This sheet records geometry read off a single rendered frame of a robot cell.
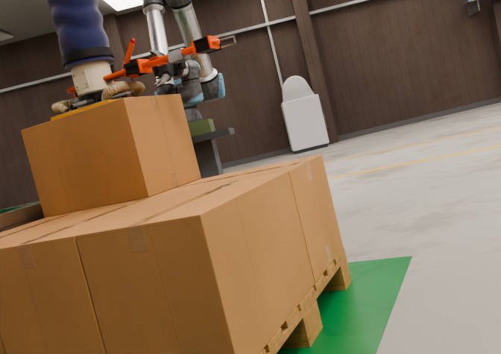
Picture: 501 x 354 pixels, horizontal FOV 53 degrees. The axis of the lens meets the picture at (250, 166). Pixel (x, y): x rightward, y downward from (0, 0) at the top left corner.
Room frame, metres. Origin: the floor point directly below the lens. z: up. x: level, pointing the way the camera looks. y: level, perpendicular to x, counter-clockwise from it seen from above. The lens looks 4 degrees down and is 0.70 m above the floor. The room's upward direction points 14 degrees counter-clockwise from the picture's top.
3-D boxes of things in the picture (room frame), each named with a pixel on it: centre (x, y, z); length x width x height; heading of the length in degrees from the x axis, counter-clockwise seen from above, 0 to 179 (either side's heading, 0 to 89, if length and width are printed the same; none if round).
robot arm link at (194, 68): (2.55, 0.19, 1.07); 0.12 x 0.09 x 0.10; 154
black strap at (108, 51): (2.31, 0.60, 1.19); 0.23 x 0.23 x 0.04
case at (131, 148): (2.29, 0.59, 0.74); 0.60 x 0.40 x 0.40; 63
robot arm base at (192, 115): (3.09, 0.31, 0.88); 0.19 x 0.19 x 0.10
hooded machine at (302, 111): (10.94, -1.37, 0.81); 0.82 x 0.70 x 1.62; 88
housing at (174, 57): (2.11, 0.18, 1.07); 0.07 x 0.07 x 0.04; 64
